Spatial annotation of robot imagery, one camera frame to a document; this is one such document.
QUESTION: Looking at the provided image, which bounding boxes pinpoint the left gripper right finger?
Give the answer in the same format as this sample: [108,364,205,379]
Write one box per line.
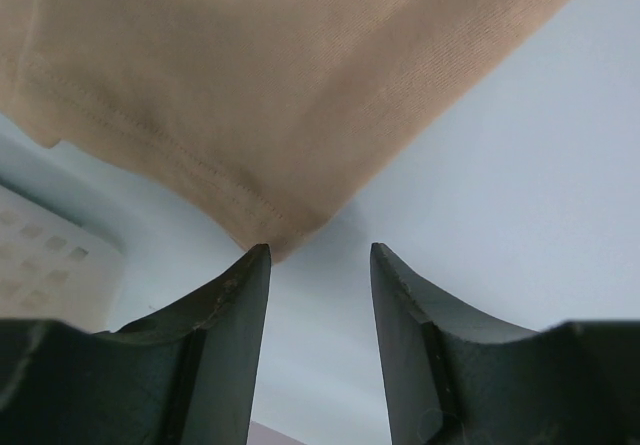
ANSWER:
[370,243,639,444]

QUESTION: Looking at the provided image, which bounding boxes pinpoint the tan t shirt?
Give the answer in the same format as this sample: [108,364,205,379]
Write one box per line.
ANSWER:
[1,0,569,260]

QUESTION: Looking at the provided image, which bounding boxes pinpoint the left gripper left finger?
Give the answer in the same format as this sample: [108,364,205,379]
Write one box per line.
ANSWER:
[1,245,271,444]

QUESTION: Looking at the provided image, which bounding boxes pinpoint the white plastic basket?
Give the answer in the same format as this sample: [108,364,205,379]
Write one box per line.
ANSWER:
[0,187,125,332]

